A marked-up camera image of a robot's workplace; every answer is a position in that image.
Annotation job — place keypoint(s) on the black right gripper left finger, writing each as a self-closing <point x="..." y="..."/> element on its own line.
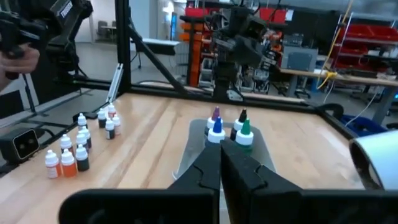
<point x="186" y="205"/>

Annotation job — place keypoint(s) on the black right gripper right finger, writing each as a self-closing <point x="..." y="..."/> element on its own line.
<point x="264" y="202"/>

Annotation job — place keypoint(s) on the black-capped large dropper bottle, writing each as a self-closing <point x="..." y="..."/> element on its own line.
<point x="241" y="116"/>

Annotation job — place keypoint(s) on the purple-capped large dropper bottle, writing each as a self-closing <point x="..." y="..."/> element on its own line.
<point x="215" y="113"/>

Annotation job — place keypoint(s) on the small brown dropper bottle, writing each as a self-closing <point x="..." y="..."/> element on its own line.
<point x="66" y="143"/>

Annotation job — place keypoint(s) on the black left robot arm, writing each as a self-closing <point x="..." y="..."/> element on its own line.
<point x="224" y="81"/>

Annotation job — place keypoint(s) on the red storage bin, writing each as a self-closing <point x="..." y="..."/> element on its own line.
<point x="197" y="12"/>
<point x="357" y="31"/>
<point x="385" y="32"/>
<point x="266" y="15"/>
<point x="279" y="15"/>

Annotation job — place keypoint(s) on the grey equipment box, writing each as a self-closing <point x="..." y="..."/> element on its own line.
<point x="300" y="60"/>

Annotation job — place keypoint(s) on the black rack with orange bins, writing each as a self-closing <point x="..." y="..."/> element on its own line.
<point x="196" y="62"/>

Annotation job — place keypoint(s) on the white plastic bin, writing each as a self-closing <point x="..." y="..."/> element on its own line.
<point x="192" y="146"/>

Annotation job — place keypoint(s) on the blue lit display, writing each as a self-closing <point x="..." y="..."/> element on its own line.
<point x="173" y="26"/>

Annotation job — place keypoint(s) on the white table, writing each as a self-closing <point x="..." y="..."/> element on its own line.
<point x="158" y="42"/>

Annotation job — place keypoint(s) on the wooden workbench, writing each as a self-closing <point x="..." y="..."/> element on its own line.
<point x="357" y="79"/>

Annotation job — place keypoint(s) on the blue storage bin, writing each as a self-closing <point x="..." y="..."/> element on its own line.
<point x="363" y="124"/>

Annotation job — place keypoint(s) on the silver aluminium bar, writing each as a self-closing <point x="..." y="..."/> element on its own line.
<point x="115" y="82"/>

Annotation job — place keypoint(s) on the grey office chair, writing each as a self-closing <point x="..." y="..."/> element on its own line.
<point x="104" y="29"/>

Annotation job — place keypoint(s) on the black tripod stand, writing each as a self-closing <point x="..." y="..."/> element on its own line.
<point x="29" y="93"/>

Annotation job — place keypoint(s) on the black partition panel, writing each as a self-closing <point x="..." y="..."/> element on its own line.
<point x="9" y="104"/>

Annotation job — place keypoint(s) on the person's hand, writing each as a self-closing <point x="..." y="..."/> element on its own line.
<point x="18" y="62"/>

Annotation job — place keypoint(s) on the black aluminium frame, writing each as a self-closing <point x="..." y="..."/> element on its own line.
<point x="122" y="46"/>

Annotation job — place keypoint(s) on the black depth camera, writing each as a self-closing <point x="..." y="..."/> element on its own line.
<point x="25" y="144"/>

